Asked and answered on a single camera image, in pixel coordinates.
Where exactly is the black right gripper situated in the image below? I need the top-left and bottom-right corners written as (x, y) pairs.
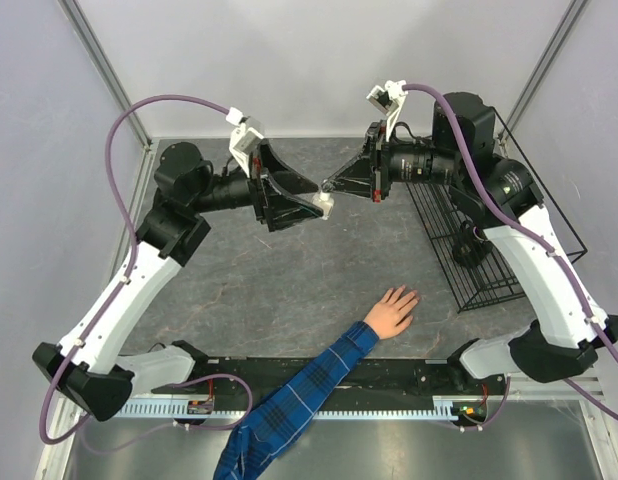
top-left (326, 119), bottom-right (464, 202)

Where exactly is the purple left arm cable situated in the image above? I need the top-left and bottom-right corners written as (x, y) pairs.
top-left (40, 94), bottom-right (235, 445)

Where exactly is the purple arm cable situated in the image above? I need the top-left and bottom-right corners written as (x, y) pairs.
top-left (40, 94), bottom-right (235, 445)
top-left (403, 83), bottom-right (618, 426)

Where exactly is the black cup in rack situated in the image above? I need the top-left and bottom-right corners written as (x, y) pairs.
top-left (452, 220), bottom-right (493, 269)

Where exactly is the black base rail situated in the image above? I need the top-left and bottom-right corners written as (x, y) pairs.
top-left (151, 355), bottom-right (508, 404)

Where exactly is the person's bare hand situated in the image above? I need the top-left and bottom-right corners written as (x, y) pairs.
top-left (363, 285), bottom-right (419, 340)

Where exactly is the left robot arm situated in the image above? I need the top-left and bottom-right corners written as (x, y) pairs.
top-left (33, 141), bottom-right (334, 421)

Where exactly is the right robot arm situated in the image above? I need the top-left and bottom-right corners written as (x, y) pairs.
top-left (322, 82), bottom-right (618, 394)

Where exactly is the blue plaid sleeved forearm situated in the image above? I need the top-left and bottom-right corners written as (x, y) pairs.
top-left (213, 321), bottom-right (379, 479)

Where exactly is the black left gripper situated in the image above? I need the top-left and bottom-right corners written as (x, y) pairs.
top-left (191, 139), bottom-right (323, 231)

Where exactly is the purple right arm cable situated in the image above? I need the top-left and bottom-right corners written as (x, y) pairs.
top-left (403, 83), bottom-right (618, 426)

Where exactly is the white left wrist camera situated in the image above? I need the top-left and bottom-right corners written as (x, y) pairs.
top-left (225, 107), bottom-right (265, 178)

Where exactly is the black wire dish rack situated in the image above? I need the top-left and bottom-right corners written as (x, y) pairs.
top-left (406, 106), bottom-right (589, 315)

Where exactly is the slotted cable duct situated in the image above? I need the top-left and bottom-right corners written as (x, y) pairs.
top-left (113, 395), bottom-right (487, 421)

